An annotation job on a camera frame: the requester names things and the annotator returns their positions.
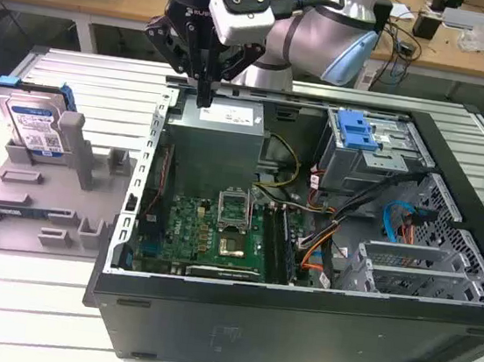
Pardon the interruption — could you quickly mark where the metal disk bay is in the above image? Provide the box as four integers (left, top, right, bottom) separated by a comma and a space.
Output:
337, 235, 484, 309

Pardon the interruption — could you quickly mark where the black graphics card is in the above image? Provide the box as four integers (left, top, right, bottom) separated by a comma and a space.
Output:
184, 262, 261, 287

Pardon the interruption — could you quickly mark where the yellow black wire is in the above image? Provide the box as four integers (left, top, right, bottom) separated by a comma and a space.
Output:
253, 131, 307, 194

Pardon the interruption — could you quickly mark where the grey parts rack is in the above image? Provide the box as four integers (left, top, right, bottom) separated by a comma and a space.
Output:
0, 101, 145, 269

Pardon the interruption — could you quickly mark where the RAM stick on rack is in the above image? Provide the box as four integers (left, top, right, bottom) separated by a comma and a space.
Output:
0, 202, 52, 223

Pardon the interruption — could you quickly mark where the hard disk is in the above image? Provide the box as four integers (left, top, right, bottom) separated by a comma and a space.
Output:
0, 73, 81, 162

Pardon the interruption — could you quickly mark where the blue plastic cage latch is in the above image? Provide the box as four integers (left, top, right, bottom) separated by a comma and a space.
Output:
332, 108, 384, 154

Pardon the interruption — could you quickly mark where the wooden desk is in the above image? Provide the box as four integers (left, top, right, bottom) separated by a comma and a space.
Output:
0, 0, 484, 103

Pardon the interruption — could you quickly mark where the black open PC case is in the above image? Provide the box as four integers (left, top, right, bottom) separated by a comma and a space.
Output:
75, 66, 484, 362

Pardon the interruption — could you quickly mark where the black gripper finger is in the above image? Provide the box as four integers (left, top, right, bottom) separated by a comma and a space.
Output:
203, 38, 267, 115
135, 13, 216, 109

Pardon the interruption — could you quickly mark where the CPU socket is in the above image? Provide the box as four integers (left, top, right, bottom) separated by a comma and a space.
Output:
216, 229, 251, 261

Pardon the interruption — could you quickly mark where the orange wire bundle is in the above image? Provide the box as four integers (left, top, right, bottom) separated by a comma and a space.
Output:
295, 214, 346, 276

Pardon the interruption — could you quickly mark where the grey power supply unit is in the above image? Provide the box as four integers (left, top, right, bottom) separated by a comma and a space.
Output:
160, 90, 273, 197

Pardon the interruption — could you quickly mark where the clear plastic wrapping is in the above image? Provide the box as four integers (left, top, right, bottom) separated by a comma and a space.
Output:
455, 19, 484, 55

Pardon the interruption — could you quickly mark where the blue SATA wire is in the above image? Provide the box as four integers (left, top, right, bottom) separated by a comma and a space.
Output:
379, 197, 417, 247

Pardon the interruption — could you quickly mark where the flat grey box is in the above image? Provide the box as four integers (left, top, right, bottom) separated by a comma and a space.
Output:
439, 5, 484, 32

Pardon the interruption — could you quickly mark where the orange red power wire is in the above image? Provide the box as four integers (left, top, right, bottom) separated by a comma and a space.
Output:
396, 205, 439, 249

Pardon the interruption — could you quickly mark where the metal socket cover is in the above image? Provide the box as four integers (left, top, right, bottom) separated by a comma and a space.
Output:
215, 185, 254, 235

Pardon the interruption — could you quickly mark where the small black box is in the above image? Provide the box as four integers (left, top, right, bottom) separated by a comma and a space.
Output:
410, 11, 445, 42

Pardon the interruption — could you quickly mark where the large black box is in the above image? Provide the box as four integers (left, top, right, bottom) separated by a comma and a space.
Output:
370, 0, 395, 36

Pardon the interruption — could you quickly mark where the RAM stick in slot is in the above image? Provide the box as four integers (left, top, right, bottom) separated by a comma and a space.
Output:
273, 205, 304, 285

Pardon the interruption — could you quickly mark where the grey metal drive cage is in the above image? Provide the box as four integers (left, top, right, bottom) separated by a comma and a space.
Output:
312, 105, 438, 213

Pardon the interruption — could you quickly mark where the black cable bundle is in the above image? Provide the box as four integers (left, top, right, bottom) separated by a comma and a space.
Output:
327, 160, 431, 239

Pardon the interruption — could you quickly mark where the green motherboard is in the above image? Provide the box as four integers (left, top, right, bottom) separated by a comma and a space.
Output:
133, 188, 306, 287

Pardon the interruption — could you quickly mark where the black case fan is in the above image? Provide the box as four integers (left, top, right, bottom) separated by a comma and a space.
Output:
136, 140, 181, 244

